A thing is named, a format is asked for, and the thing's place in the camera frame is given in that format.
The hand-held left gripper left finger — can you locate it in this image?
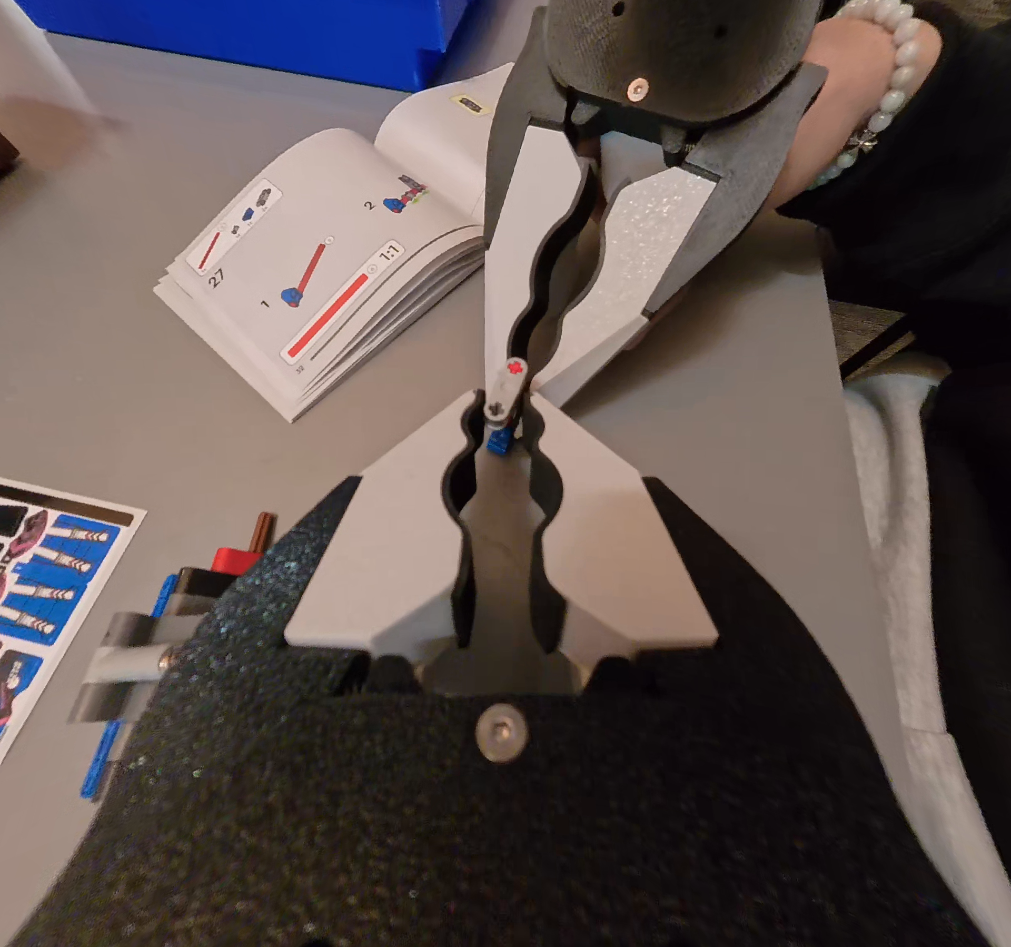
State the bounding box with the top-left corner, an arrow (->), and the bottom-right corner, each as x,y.
283,388 -> 484,676

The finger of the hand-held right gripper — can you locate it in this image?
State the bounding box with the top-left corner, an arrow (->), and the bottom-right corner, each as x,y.
482,121 -> 601,395
528,169 -> 721,407

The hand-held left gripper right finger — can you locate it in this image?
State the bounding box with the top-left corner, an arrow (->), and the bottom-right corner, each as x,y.
517,402 -> 720,684

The small red axle lego assembly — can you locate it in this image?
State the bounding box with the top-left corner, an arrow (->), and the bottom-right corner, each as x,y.
483,358 -> 529,457

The person's right forearm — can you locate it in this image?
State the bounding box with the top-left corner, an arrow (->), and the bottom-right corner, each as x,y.
778,3 -> 1011,348

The lego instruction booklet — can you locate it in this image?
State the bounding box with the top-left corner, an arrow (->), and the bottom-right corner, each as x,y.
152,62 -> 522,424

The grey and blue lego model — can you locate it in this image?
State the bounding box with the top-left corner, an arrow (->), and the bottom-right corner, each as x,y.
67,512 -> 277,802

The lego sticker sheet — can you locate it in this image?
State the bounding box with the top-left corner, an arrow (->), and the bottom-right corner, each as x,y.
0,477 -> 148,766

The person's right hand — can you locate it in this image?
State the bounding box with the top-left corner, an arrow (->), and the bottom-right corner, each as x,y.
762,15 -> 897,209

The white fleece garment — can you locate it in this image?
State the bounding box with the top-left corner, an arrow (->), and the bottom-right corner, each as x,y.
841,354 -> 1011,947

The person's black clothing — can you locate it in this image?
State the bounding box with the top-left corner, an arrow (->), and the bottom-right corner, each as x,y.
920,347 -> 1011,735

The clear plastic bag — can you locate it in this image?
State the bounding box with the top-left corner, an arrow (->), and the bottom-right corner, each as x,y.
0,0 -> 131,174

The pale bead bracelet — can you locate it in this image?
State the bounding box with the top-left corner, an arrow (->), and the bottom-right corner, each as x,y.
806,0 -> 945,190

